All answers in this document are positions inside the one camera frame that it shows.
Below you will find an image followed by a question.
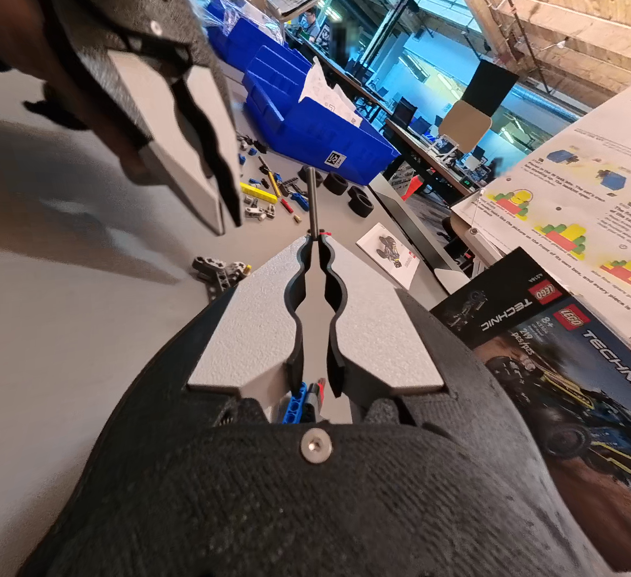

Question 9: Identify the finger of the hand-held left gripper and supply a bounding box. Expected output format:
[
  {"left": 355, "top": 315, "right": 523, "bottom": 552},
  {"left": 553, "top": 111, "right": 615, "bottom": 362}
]
[
  {"left": 170, "top": 63, "right": 244, "bottom": 228},
  {"left": 106, "top": 48, "right": 226, "bottom": 236}
]

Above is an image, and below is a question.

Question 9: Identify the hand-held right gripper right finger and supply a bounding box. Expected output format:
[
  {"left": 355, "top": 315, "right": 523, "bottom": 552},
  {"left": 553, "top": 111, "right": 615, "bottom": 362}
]
[{"left": 318, "top": 235, "right": 445, "bottom": 423}]

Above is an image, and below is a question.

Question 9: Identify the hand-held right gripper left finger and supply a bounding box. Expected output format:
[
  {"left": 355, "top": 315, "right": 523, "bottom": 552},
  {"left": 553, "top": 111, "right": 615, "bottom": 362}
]
[{"left": 186, "top": 236, "right": 313, "bottom": 411}]

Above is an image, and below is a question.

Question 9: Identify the thin grey lego axle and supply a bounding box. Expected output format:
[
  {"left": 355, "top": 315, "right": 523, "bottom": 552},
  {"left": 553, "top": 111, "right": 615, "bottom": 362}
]
[{"left": 304, "top": 167, "right": 321, "bottom": 238}]

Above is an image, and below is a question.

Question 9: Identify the grey lego beam assembly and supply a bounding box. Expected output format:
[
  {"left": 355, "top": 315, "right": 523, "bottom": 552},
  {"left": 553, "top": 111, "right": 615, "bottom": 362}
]
[{"left": 191, "top": 255, "right": 252, "bottom": 302}]

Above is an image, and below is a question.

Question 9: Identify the yellow lego beam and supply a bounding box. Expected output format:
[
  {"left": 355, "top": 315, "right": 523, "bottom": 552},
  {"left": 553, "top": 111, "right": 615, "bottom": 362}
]
[{"left": 240, "top": 181, "right": 278, "bottom": 205}]

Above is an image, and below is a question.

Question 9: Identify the blue lego beam piece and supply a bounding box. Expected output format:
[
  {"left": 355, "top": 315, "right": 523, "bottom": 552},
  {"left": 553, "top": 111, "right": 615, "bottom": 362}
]
[{"left": 281, "top": 381, "right": 310, "bottom": 425}]

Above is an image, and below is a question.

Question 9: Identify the closed lego instruction booklet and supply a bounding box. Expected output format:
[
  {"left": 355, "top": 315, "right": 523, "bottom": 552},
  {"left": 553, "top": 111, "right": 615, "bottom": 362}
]
[{"left": 355, "top": 222, "right": 421, "bottom": 291}]

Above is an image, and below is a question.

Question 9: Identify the pile of loose lego pieces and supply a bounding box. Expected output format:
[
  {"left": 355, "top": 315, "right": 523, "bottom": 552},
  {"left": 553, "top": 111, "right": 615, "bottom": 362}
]
[{"left": 236, "top": 132, "right": 312, "bottom": 226}]

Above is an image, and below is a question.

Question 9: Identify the lego set box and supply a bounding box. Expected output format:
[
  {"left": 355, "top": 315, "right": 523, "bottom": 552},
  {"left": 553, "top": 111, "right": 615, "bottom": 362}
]
[{"left": 430, "top": 247, "right": 631, "bottom": 574}]

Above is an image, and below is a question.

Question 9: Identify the printed lego instruction sheet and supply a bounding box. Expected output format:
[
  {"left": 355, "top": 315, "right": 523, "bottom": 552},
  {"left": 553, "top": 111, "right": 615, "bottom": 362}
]
[{"left": 450, "top": 88, "right": 631, "bottom": 341}]

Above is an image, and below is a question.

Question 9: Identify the person's left hand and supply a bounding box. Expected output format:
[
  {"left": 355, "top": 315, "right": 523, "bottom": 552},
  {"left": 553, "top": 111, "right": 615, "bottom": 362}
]
[{"left": 0, "top": 0, "right": 153, "bottom": 185}]

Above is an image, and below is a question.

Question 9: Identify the white chair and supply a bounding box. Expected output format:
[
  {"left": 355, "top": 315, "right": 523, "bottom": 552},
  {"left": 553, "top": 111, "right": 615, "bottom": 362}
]
[{"left": 432, "top": 265, "right": 472, "bottom": 295}]

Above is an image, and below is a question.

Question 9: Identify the blue plastic storage bin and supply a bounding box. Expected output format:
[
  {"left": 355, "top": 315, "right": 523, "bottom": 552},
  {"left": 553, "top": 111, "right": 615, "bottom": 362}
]
[{"left": 204, "top": 0, "right": 292, "bottom": 76}]

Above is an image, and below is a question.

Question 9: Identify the blue tagged storage bin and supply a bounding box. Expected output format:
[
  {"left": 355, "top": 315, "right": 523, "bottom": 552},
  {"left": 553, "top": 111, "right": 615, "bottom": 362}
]
[{"left": 243, "top": 44, "right": 401, "bottom": 186}]

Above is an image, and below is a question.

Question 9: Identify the white folded paper sheet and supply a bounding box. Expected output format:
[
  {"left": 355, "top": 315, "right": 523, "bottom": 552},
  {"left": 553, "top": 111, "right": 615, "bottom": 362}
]
[{"left": 297, "top": 56, "right": 364, "bottom": 128}]

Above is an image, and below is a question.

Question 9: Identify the clear plastic bag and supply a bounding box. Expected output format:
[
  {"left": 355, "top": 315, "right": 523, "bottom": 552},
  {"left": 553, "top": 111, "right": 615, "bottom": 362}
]
[{"left": 206, "top": 0, "right": 286, "bottom": 47}]

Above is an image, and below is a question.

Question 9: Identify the black office chair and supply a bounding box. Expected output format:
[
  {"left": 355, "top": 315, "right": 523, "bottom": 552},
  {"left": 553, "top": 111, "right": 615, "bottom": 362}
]
[{"left": 393, "top": 97, "right": 418, "bottom": 130}]

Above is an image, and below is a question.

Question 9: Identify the long dark desk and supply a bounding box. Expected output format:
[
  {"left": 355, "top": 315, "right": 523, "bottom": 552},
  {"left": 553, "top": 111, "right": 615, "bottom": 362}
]
[{"left": 382, "top": 116, "right": 476, "bottom": 198}]

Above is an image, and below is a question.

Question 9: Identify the black upright panel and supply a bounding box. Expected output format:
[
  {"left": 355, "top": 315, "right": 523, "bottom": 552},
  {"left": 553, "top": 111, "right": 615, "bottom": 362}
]
[{"left": 462, "top": 59, "right": 516, "bottom": 111}]

